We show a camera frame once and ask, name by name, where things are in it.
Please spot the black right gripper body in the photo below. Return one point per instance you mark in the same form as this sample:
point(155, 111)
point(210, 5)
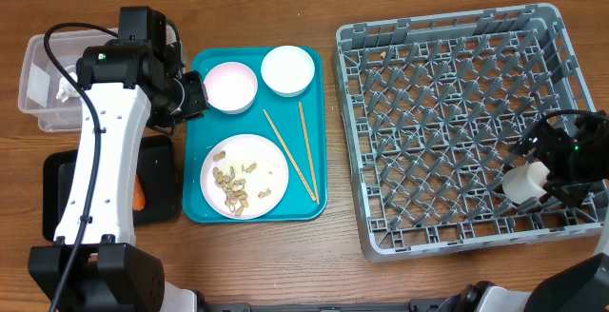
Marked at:
point(575, 168)

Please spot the pink plate with food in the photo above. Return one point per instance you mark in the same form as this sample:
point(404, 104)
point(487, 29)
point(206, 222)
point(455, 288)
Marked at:
point(244, 177)

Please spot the left wooden chopstick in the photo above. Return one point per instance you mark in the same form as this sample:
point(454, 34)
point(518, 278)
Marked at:
point(291, 158)

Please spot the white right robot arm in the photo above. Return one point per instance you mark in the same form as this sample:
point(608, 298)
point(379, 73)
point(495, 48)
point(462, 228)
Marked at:
point(582, 287)

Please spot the pink bowl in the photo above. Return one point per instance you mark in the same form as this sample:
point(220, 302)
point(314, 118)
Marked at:
point(231, 87)

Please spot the white cup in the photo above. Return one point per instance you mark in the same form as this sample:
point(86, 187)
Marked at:
point(525, 182)

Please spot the grey dishwasher rack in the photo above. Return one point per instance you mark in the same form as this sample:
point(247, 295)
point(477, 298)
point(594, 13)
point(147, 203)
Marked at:
point(431, 106)

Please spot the clear plastic container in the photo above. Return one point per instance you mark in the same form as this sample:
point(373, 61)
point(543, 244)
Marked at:
point(40, 78)

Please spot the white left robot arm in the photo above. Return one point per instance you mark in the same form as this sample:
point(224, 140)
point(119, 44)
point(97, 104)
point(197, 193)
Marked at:
point(136, 80)

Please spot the orange carrot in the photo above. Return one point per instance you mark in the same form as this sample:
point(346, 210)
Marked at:
point(139, 199)

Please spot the white bowl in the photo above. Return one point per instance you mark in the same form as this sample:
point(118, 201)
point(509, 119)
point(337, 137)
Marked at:
point(288, 70)

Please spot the crumpled white tissue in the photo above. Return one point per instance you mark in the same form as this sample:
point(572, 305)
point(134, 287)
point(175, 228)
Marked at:
point(66, 90)

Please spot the black tray bin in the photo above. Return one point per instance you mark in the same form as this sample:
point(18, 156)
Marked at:
point(156, 171)

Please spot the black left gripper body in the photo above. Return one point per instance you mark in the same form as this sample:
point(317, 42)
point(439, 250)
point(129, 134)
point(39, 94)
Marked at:
point(188, 98)

